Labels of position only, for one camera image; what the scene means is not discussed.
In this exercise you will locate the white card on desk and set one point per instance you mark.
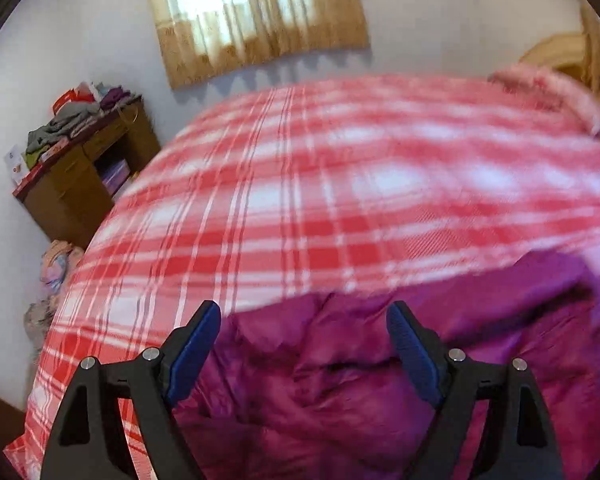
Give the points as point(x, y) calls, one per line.
point(16, 165)

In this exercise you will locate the purple puffer jacket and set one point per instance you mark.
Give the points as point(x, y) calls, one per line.
point(311, 388)

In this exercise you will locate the pink floral pillow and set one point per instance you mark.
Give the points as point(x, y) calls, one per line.
point(555, 91)

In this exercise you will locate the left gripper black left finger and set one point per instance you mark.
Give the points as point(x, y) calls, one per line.
point(88, 439)

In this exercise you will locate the wooden bed headboard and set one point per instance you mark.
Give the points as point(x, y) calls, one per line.
point(576, 54)

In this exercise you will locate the red white plaid bedspread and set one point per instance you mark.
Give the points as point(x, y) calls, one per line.
point(355, 184)

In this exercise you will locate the clothes pile on desk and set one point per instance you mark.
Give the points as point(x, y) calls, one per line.
point(74, 111)

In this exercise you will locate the brown wooden desk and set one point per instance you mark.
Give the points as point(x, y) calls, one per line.
point(65, 195)

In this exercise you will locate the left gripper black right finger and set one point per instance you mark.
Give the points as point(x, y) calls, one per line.
point(501, 401)

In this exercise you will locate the beige patterned window curtain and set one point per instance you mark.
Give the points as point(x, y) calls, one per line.
point(202, 39)

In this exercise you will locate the clothes pile on floor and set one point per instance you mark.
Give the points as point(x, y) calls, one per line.
point(57, 266)

